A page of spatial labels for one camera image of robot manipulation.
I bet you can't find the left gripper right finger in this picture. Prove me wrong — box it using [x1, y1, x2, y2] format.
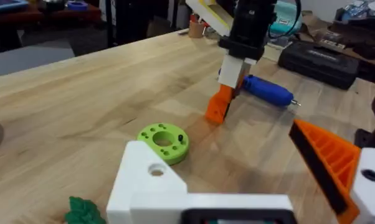
[288, 118, 375, 224]

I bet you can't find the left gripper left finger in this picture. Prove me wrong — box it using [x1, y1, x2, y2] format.
[106, 140, 189, 224]

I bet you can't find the blue electric screwdriver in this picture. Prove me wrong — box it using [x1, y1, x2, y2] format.
[240, 74, 302, 109]

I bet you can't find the green disc with holes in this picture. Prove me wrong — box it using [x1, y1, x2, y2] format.
[136, 122, 190, 166]

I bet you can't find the brown cardboard cup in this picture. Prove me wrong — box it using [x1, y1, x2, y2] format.
[187, 19, 206, 39]

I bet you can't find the teal box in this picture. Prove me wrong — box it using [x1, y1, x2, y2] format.
[268, 0, 303, 37]

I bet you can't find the black tool case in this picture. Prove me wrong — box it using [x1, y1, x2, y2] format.
[277, 40, 360, 91]

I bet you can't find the heap of plastic bags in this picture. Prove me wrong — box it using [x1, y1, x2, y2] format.
[334, 0, 375, 26]

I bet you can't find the blue tape roll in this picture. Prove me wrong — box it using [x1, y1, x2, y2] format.
[66, 0, 88, 12]

